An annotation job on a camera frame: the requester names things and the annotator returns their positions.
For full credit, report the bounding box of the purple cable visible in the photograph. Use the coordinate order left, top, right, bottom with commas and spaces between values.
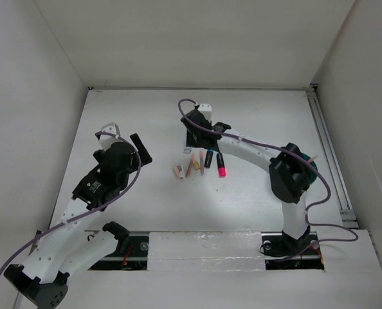
0, 130, 143, 309
177, 98, 359, 261

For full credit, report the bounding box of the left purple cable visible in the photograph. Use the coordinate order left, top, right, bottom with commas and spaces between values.
0, 130, 143, 309

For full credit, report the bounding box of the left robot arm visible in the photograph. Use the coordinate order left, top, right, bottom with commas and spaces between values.
4, 131, 152, 308

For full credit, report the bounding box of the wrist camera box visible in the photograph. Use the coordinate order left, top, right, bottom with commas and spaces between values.
96, 122, 121, 151
194, 103, 212, 123

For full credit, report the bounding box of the pink capped black highlighter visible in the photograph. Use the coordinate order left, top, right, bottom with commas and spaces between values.
216, 153, 226, 178

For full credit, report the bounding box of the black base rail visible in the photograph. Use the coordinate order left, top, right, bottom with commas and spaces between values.
92, 231, 324, 271

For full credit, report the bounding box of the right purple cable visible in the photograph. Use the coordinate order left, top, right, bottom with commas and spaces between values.
177, 98, 359, 261

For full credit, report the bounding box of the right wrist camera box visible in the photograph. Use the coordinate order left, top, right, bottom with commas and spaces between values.
194, 103, 212, 123

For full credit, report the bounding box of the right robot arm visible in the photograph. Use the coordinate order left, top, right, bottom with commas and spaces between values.
181, 109, 313, 258

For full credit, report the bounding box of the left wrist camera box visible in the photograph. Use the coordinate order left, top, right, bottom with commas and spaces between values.
96, 122, 121, 151

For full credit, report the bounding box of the aluminium side rail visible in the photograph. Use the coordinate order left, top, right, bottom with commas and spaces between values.
305, 84, 359, 229

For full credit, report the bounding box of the pink eraser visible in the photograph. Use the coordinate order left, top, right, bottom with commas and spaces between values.
173, 164, 185, 179

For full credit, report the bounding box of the blue capped black highlighter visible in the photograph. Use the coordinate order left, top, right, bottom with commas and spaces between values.
204, 149, 214, 169

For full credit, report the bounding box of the orange pencil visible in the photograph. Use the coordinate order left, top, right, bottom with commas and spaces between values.
185, 153, 195, 178

